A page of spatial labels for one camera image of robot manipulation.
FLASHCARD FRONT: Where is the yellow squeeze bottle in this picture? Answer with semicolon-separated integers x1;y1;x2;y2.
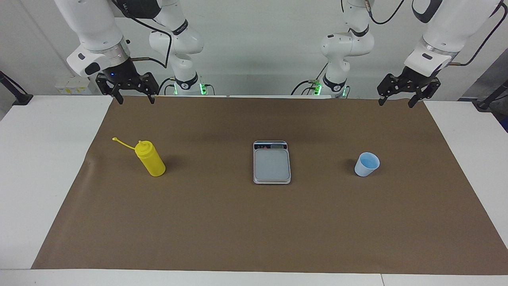
112;137;166;177

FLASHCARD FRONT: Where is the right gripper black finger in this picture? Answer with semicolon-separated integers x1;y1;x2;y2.
135;72;159;104
96;74;123;105

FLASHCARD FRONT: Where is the white power strip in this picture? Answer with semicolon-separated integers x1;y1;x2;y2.
55;77;92;95

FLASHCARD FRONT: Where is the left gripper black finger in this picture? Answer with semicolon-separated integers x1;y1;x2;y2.
377;73;405;106
408;78;441;108

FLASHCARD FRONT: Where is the black base cable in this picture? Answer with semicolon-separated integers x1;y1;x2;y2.
158;77;177;96
291;63;330;96

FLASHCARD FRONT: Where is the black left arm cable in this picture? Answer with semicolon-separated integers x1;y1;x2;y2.
363;0;508;67

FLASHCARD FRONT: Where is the black right base cable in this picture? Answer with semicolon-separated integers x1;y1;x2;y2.
158;77;177;96

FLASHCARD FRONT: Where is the black clamp stand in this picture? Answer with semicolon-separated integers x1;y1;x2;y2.
0;71;33;106
472;79;508;110

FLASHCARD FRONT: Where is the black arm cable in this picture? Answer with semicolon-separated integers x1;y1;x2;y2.
111;0;173;69
363;0;508;67

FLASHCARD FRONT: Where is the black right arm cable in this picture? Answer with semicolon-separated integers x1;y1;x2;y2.
111;0;173;69

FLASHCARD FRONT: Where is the silver digital kitchen scale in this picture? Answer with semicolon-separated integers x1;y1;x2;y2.
253;140;291;185

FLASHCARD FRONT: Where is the black left base cable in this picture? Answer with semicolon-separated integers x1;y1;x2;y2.
291;63;330;96

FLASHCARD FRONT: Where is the light blue plastic cup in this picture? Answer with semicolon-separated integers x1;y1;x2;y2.
354;152;381;177

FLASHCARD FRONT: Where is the brown paper table mat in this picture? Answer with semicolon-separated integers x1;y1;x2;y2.
31;95;508;275

